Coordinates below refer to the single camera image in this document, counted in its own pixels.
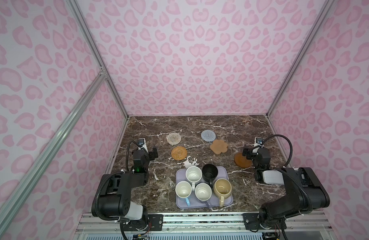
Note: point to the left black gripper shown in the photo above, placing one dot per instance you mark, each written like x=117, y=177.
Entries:
x=151, y=153

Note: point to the lavender rectangular tray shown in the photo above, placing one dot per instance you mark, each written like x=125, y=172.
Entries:
x=195, y=203

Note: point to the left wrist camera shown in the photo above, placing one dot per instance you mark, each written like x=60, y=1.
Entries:
x=142, y=144

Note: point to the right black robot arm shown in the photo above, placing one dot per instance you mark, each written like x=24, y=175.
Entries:
x=303, y=190

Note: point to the blue grey woven coaster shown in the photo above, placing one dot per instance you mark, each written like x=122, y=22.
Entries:
x=208, y=135

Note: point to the black mug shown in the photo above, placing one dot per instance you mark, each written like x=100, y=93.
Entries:
x=209, y=173

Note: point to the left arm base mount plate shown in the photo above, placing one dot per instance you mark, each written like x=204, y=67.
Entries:
x=151, y=222

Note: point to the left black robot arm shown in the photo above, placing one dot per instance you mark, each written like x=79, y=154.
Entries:
x=112, y=200

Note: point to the orange rattan round coaster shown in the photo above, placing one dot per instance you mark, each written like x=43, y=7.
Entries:
x=179, y=153

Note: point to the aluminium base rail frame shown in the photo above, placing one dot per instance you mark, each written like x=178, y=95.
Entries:
x=211, y=226

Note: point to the white mug blue handle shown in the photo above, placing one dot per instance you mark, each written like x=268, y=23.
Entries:
x=183, y=190

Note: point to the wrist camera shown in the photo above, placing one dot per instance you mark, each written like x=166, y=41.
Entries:
x=258, y=142
x=142, y=144

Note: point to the brown round wooden coaster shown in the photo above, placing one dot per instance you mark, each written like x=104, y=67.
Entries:
x=241, y=161

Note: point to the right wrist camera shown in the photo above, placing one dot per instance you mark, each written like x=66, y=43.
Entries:
x=258, y=142

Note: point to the white mug grey handle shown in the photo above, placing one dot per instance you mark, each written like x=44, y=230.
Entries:
x=203, y=193

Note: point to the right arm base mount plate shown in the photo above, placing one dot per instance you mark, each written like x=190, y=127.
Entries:
x=253, y=223

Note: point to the cork flower shaped coaster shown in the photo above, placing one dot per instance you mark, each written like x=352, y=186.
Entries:
x=219, y=146

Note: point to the white woven round coaster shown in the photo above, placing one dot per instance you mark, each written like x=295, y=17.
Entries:
x=173, y=138

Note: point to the beige yellow mug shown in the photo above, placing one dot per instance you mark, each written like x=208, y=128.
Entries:
x=222, y=188

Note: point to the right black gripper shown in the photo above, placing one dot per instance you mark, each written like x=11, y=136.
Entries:
x=248, y=152

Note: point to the white speckled mug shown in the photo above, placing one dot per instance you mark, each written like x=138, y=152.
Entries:
x=194, y=176

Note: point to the left diagonal aluminium strut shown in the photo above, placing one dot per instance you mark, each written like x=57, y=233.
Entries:
x=20, y=194

